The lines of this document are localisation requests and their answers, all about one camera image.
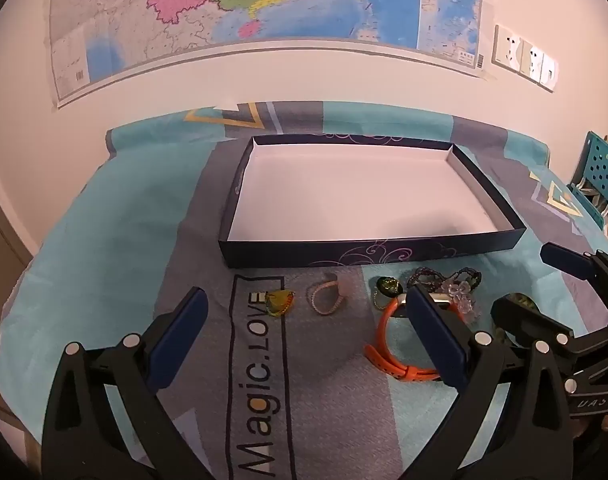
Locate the person's right hand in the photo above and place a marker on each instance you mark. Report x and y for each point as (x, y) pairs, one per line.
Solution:
(580, 425)

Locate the white wall socket panel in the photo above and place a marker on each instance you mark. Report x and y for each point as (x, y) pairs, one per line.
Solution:
(521, 57)

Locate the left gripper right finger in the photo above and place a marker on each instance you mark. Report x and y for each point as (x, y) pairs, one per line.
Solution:
(510, 418)

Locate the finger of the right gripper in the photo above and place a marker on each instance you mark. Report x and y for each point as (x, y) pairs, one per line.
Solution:
(518, 316)
(566, 258)

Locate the dark blue shallow box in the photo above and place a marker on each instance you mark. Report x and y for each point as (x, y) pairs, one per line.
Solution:
(301, 200)

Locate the orange smart watch band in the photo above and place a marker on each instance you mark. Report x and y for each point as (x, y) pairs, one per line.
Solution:
(396, 349)

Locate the colourful wall map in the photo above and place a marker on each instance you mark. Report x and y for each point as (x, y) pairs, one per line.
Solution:
(96, 42)

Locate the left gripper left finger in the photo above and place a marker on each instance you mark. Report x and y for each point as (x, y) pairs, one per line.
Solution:
(81, 439)

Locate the teal grey bedsheet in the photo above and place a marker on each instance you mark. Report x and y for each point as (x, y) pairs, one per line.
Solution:
(260, 397)

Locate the tortoiseshell bangle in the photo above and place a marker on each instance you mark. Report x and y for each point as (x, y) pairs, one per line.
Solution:
(386, 288)

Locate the teal perforated basket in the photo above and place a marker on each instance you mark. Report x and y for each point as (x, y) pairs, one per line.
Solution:
(590, 182)

